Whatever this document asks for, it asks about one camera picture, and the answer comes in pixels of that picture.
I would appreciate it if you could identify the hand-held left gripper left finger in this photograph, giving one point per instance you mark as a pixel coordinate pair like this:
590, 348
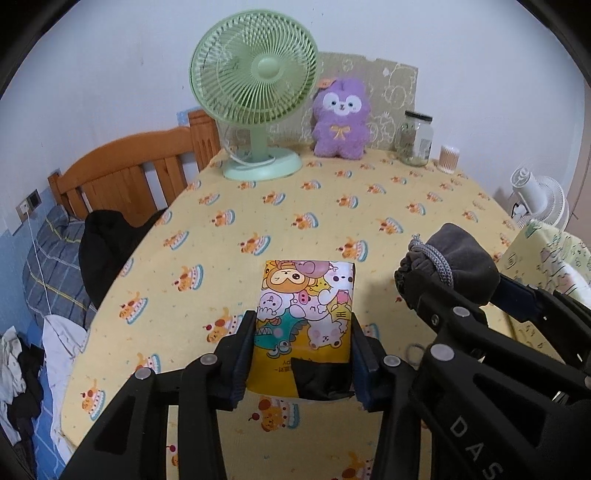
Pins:
240, 364

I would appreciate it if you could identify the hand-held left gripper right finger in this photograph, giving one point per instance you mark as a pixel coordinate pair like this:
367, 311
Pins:
362, 369

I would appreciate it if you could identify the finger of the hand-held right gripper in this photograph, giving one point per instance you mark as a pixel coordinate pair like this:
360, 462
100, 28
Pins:
429, 300
517, 293

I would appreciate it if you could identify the black sock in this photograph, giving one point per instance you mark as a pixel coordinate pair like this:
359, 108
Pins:
323, 378

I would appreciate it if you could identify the printed fabric storage box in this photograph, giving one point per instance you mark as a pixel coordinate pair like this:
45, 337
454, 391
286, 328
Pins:
554, 249

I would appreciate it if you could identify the cartoon printed packet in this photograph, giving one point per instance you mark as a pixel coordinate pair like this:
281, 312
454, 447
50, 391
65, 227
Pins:
300, 304

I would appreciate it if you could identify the white standing fan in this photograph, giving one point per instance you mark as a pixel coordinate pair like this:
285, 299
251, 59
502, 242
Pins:
549, 203

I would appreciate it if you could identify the cotton swab container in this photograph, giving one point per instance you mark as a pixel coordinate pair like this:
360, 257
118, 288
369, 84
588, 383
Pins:
449, 159

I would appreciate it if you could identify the yellow printed tablecloth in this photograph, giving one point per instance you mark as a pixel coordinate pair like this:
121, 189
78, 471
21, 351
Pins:
277, 221

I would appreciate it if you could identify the glass jar with black lid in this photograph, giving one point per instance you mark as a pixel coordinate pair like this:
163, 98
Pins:
415, 143

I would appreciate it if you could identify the black clothing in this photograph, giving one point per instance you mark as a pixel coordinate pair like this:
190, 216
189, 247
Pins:
106, 249

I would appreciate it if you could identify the white garment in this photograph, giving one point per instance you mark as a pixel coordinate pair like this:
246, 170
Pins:
60, 337

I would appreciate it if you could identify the purple plush toy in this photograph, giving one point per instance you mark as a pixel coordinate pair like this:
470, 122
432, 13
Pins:
339, 134

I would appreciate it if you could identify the blue bed sheet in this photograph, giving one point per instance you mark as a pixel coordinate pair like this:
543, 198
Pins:
46, 424

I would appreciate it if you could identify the blue plaid pillow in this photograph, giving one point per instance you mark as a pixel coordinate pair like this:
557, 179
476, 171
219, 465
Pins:
51, 263

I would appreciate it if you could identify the pile of clothes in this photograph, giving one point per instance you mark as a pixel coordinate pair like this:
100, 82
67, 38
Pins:
21, 369

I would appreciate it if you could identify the wooden bed headboard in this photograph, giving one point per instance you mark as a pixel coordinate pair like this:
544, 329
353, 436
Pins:
120, 170

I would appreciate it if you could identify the green table fan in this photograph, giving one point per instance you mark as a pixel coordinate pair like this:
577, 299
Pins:
258, 69

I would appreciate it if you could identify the wall socket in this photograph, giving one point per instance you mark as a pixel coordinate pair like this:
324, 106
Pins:
32, 199

